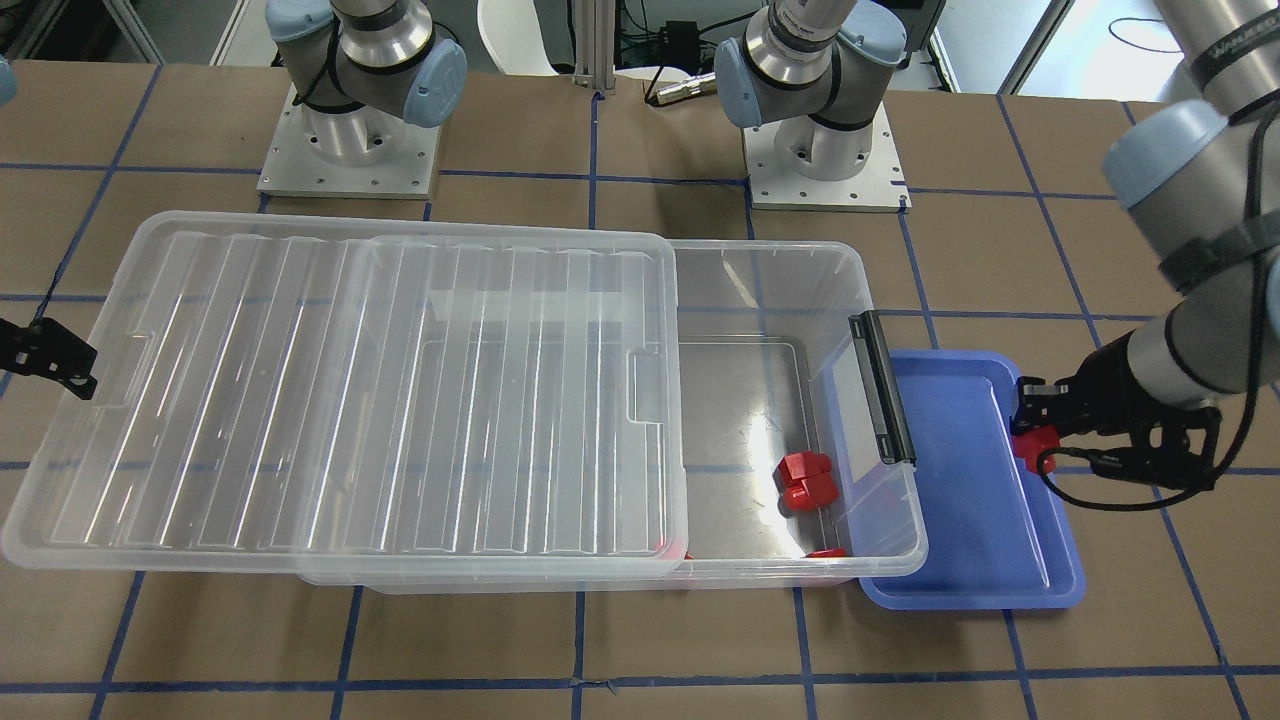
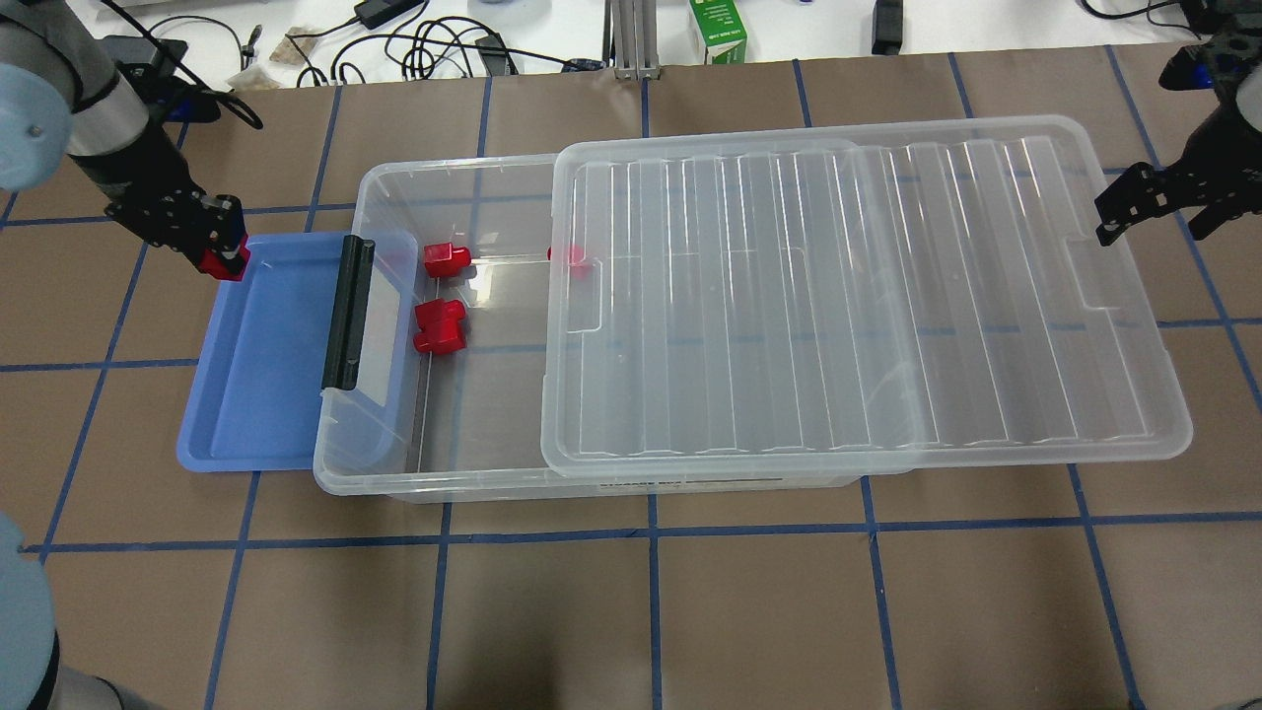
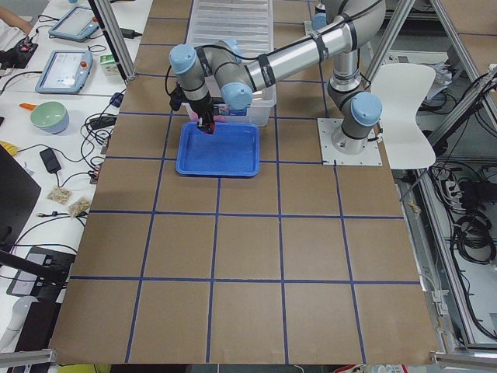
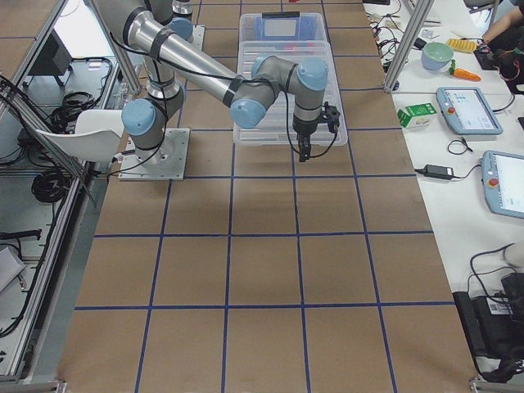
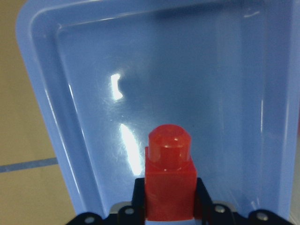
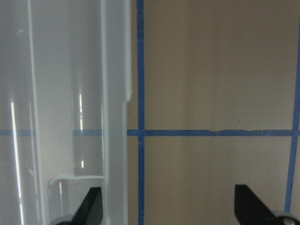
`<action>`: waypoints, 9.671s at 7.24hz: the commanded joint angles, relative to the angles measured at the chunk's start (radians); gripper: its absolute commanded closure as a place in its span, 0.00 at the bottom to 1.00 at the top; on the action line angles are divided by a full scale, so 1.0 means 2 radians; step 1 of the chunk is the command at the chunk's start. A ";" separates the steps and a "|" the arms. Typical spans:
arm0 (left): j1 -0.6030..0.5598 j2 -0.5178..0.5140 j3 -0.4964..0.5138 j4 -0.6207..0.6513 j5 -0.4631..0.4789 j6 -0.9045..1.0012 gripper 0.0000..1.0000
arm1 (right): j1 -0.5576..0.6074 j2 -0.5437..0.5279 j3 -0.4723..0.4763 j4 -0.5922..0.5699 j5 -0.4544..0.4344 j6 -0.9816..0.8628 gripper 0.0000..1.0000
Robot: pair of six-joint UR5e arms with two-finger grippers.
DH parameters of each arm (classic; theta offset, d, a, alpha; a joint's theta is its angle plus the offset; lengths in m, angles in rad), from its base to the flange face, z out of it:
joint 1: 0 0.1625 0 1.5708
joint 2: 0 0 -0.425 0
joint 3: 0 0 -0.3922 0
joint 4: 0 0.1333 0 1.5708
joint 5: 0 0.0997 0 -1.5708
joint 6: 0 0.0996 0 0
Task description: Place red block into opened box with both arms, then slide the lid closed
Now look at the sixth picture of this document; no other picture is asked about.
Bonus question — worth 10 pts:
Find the clear plastic box lid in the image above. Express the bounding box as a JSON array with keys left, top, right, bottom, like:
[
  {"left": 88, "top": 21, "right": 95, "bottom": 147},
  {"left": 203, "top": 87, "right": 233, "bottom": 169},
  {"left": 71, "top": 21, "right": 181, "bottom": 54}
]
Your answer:
[{"left": 0, "top": 0, "right": 132, "bottom": 225}]

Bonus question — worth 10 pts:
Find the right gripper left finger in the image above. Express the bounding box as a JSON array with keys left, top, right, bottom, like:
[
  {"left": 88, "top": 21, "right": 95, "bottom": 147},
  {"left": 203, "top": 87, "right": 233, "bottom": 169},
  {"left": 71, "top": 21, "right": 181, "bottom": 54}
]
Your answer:
[{"left": 50, "top": 187, "right": 103, "bottom": 225}]

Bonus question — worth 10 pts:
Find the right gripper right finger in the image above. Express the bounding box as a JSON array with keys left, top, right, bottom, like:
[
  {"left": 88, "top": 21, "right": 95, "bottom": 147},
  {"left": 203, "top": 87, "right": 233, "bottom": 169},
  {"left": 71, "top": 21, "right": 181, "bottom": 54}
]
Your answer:
[{"left": 235, "top": 184, "right": 300, "bottom": 225}]

